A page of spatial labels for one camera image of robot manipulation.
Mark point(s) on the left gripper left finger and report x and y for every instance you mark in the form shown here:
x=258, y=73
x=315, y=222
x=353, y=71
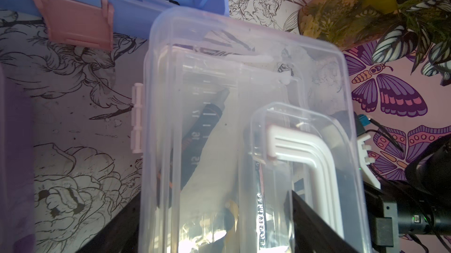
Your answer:
x=120, y=235

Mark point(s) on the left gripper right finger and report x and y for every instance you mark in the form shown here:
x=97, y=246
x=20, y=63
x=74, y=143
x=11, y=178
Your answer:
x=312, y=234

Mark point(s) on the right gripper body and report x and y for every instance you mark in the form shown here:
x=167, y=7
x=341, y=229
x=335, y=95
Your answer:
x=407, y=183

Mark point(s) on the white toolbox clear lid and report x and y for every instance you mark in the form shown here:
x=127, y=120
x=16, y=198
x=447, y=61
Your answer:
x=235, y=119

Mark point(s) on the purple toolbox clear lid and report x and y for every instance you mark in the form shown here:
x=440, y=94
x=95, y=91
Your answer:
x=17, y=170

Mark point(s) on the potted leafy plant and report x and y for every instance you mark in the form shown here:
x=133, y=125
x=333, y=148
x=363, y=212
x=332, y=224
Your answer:
x=400, y=28

